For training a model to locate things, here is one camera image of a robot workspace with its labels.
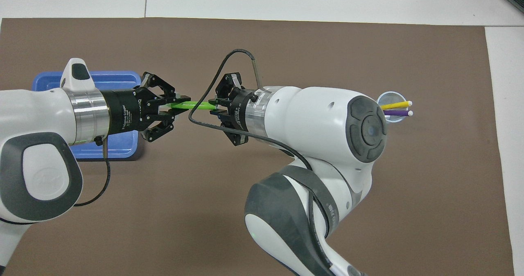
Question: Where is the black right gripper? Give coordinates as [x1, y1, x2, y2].
[208, 72, 253, 147]

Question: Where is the clear plastic cup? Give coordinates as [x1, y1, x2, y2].
[377, 91, 409, 123]

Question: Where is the blue plastic tray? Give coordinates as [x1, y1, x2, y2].
[32, 71, 142, 161]

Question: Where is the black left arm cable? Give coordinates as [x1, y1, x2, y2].
[74, 135, 112, 207]

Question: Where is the yellow pen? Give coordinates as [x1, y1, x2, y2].
[382, 100, 413, 111]

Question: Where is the green pen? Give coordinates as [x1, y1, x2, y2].
[166, 100, 220, 112]

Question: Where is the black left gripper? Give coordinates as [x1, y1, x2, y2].
[98, 72, 192, 143]

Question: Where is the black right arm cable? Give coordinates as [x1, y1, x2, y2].
[188, 49, 333, 276]

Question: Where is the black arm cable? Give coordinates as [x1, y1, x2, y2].
[188, 49, 333, 276]
[74, 135, 112, 207]

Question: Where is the brown table mat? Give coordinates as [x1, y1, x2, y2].
[0, 17, 515, 276]

